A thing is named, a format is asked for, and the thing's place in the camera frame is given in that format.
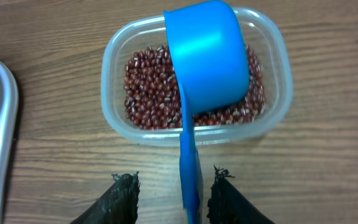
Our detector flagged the blue plastic measuring scoop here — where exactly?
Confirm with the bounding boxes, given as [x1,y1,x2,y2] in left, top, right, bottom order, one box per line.
[163,1,249,224]

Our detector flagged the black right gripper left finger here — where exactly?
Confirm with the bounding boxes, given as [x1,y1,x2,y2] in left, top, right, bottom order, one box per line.
[71,171,140,224]

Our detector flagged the red adzuki beans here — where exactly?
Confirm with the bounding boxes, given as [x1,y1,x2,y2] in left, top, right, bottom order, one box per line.
[123,45,266,129]

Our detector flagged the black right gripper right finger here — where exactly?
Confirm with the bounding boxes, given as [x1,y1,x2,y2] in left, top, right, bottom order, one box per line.
[207,166,274,224]

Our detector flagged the clear plastic food container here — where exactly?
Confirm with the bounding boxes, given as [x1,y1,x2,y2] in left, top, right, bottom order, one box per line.
[101,7,293,147]

